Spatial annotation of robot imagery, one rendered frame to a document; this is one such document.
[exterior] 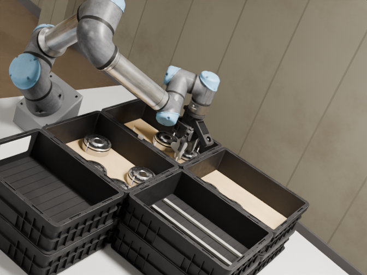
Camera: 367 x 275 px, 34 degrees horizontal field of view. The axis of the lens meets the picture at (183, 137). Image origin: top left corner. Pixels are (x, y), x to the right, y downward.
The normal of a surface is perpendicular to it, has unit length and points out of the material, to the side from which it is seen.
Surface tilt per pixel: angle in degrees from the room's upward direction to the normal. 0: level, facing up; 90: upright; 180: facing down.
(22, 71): 49
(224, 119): 90
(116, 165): 0
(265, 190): 90
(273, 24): 90
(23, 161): 0
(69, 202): 0
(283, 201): 90
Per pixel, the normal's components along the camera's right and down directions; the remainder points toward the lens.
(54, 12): -0.68, 0.14
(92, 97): 0.33, -0.82
